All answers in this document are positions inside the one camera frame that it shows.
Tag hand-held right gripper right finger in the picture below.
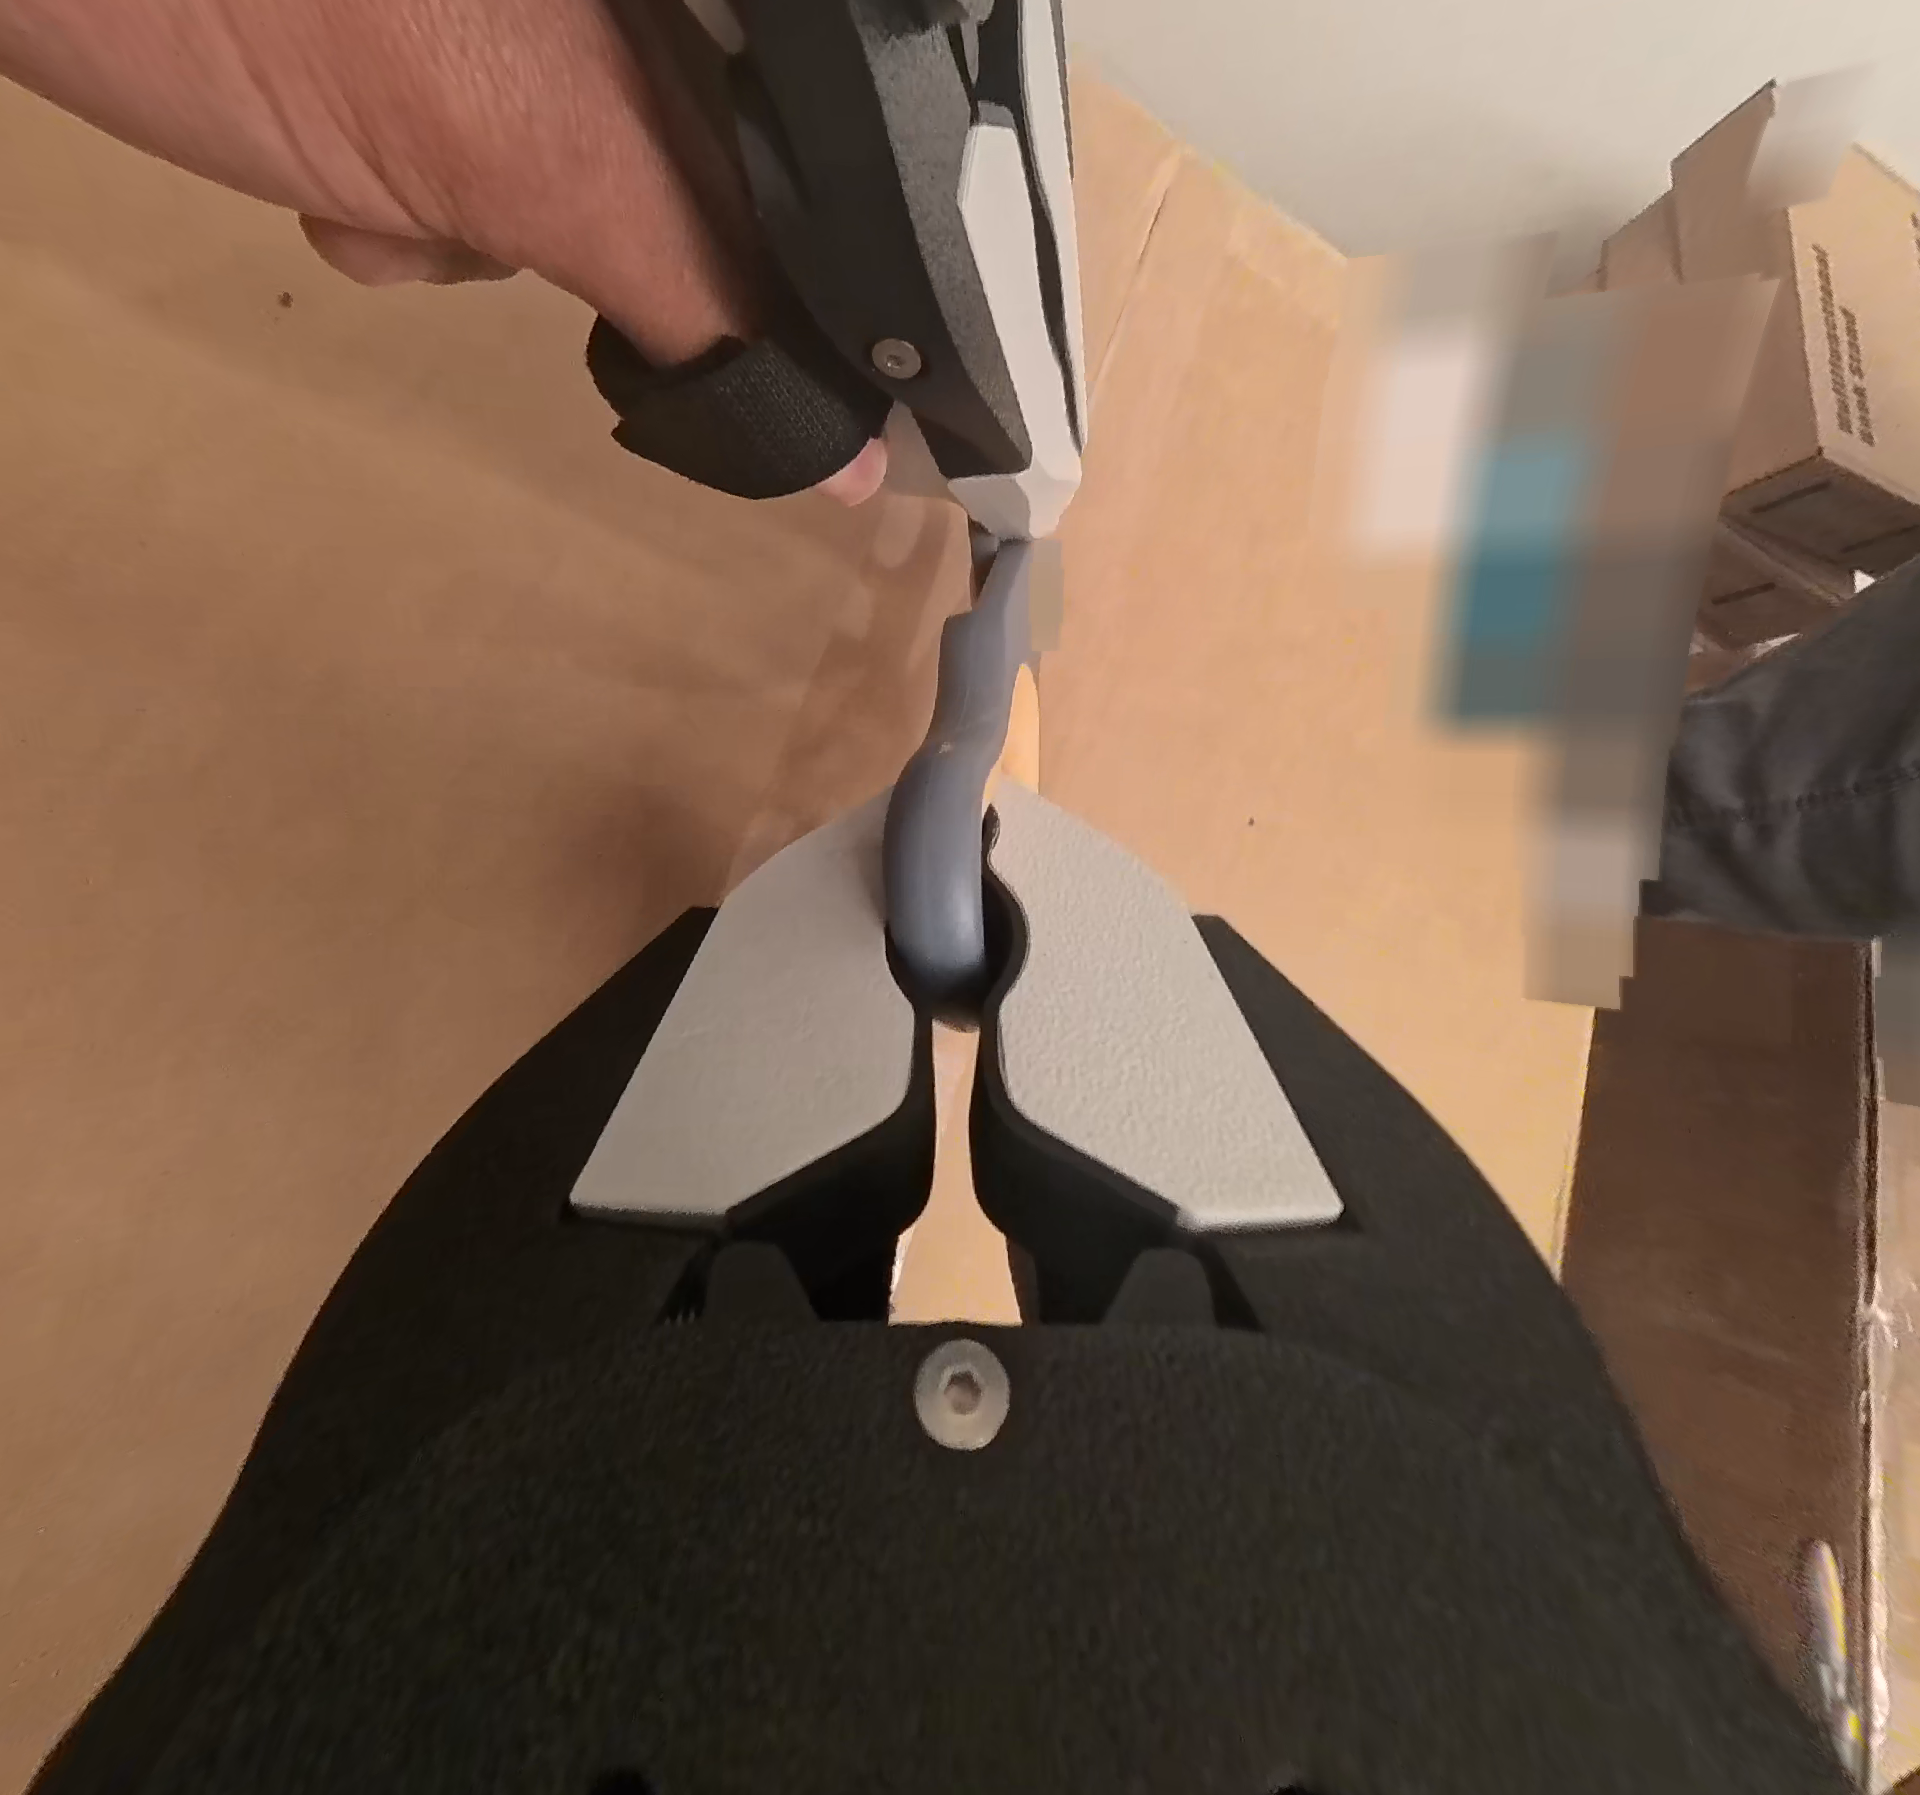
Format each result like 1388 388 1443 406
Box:
967 775 1344 1329

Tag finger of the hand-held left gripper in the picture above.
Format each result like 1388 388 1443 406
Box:
941 118 1084 543
1009 0 1094 469

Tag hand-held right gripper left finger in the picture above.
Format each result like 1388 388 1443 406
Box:
569 790 939 1324

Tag grey and orange scissors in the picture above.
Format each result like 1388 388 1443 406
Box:
882 531 1056 1035

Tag large cardboard box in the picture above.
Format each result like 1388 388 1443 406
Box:
0 71 1601 1795

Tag person's left hand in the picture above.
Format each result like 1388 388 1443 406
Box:
0 0 897 508

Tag brown cardboard box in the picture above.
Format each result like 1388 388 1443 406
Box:
1557 923 1888 1795

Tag small printed cardboard box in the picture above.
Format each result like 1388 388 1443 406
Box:
1717 140 1920 578

